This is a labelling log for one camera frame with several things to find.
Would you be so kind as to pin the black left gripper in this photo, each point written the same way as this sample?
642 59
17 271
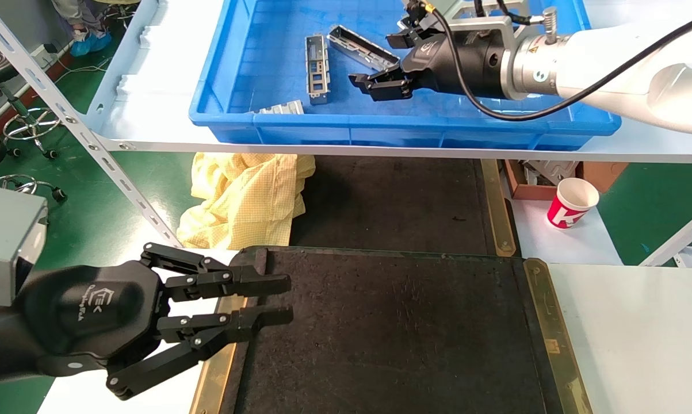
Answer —
92 310

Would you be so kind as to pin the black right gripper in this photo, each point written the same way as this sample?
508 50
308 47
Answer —
472 63

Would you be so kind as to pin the amber tape strip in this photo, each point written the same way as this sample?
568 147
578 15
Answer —
553 333
498 213
213 379

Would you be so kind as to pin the blue plastic bin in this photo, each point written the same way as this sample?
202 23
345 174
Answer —
351 129

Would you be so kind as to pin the yellow grid cloth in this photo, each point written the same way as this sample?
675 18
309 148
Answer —
248 201

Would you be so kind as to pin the black flat mat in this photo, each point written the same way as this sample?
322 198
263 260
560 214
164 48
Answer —
392 201

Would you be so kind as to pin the white metal shelf rack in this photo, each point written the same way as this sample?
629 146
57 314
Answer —
150 115

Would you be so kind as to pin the red white paper cup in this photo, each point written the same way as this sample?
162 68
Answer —
570 210

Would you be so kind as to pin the open cardboard box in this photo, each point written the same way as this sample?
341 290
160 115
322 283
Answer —
601 172

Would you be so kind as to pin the seated person in white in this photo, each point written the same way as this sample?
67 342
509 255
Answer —
90 43

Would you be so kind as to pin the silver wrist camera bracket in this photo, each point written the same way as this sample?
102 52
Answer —
489 23

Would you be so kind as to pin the gray wrist camera box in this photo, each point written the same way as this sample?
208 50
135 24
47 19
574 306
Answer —
6 247

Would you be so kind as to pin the white wall socket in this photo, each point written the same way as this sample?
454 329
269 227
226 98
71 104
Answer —
45 50

